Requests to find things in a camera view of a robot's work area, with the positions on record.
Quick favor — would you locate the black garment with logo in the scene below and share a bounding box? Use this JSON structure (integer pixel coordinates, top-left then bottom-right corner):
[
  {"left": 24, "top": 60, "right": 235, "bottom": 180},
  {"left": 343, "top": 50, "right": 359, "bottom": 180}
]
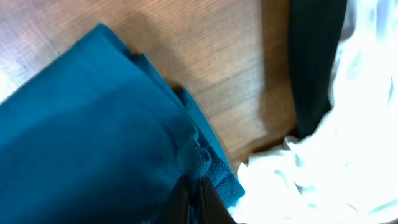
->
[{"left": 288, "top": 0, "right": 347, "bottom": 138}]

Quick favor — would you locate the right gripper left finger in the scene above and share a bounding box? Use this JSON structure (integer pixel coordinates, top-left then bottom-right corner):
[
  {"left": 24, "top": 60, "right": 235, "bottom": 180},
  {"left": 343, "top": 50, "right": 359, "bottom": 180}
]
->
[{"left": 155, "top": 176, "right": 190, "bottom": 224}]

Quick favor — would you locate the blue t-shirt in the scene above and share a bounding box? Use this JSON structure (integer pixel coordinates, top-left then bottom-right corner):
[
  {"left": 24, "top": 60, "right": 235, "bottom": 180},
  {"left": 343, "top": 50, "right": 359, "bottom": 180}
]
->
[{"left": 1, "top": 24, "right": 244, "bottom": 223}]

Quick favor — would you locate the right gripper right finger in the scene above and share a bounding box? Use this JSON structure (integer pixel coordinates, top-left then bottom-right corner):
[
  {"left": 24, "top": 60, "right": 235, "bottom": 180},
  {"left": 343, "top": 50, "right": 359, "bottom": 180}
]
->
[{"left": 198, "top": 177, "right": 237, "bottom": 224}]

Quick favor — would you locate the white garment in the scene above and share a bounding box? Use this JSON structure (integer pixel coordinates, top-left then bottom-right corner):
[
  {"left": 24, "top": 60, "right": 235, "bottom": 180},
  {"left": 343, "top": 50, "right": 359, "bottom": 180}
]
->
[{"left": 229, "top": 1, "right": 397, "bottom": 223}]

